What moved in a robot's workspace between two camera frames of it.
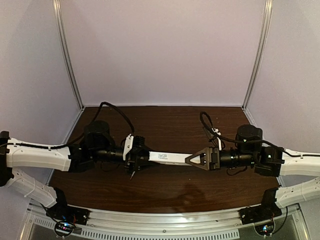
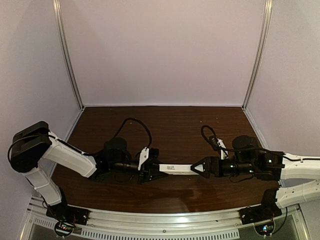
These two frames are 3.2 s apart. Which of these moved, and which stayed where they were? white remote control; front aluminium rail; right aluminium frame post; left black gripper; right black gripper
Moved: left black gripper; white remote control; right black gripper
Stayed: right aluminium frame post; front aluminium rail
